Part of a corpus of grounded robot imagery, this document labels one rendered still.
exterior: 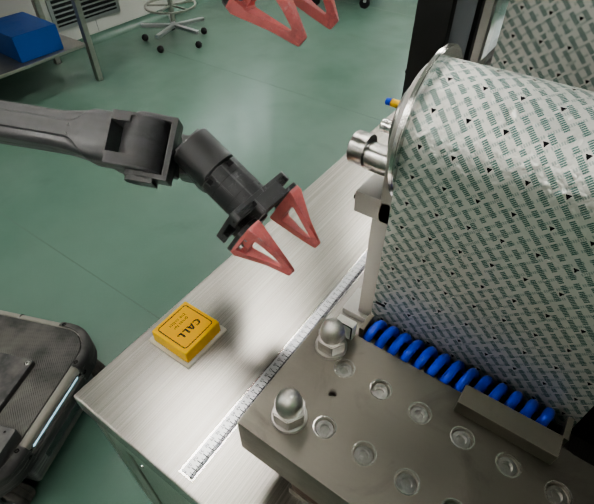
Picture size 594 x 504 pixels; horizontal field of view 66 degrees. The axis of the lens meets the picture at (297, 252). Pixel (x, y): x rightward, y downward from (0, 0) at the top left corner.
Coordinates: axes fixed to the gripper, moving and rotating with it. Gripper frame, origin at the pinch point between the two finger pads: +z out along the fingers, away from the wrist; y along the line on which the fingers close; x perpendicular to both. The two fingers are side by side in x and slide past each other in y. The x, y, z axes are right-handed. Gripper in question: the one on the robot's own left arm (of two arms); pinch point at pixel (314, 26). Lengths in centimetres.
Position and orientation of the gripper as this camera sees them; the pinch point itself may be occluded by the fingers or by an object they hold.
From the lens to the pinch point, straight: 51.3
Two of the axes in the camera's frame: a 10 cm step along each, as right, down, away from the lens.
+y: -5.7, 5.7, -5.9
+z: 6.3, 7.7, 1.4
